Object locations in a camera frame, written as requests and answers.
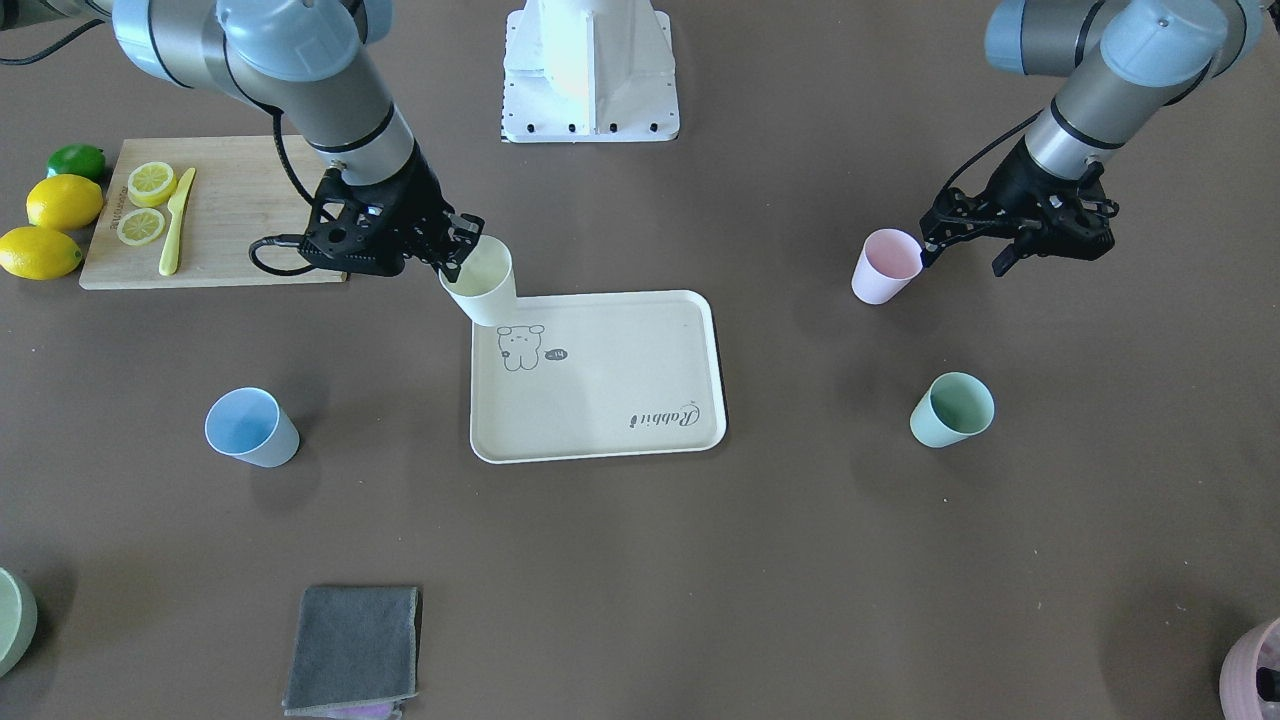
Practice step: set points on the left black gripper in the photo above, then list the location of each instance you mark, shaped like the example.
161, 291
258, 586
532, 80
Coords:
1022, 187

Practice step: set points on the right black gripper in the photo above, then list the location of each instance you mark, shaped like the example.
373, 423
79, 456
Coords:
412, 207

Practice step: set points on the cream plastic cup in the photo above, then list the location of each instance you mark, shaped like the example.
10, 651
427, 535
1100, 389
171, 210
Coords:
485, 287

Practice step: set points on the pink plastic cup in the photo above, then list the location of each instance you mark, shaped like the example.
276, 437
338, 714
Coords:
889, 259

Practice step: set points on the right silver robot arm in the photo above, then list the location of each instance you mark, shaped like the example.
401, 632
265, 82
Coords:
304, 61

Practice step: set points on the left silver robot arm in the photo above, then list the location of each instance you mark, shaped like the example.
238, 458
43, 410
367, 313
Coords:
1121, 61

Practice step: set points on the cream rabbit tray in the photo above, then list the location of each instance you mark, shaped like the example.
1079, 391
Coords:
597, 375

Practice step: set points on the green plastic cup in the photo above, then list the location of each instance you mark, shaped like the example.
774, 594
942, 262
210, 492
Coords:
957, 406

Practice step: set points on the wooden cutting board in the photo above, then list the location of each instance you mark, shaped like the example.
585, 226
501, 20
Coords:
240, 195

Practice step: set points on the blue plastic cup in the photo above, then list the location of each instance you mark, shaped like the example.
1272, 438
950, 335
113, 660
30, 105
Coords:
250, 425

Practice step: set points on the yellow plastic knife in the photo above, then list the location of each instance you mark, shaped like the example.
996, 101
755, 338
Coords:
176, 205

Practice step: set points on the lemon half slice upper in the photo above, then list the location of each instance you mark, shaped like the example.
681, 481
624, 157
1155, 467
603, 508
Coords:
151, 184

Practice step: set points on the lemon half slice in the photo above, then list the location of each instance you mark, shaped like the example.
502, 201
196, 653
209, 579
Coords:
151, 184
140, 226

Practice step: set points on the lemon half slice lower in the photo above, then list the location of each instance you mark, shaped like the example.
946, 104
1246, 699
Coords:
140, 226

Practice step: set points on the green lime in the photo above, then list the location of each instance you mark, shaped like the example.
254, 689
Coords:
77, 159

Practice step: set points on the whole lemon near lime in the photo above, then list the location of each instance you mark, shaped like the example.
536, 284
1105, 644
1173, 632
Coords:
64, 202

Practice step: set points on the grey folded cloth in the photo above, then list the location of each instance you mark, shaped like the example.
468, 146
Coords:
355, 652

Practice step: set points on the whole lemon outer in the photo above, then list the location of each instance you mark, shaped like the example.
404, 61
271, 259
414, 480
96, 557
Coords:
38, 253

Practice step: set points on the pink bowl with ice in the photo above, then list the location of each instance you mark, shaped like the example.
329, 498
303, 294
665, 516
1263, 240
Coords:
1249, 678

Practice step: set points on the green plastic bowl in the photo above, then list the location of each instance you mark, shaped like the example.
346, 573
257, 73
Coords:
19, 615

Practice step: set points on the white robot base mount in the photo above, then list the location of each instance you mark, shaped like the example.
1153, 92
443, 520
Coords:
589, 72

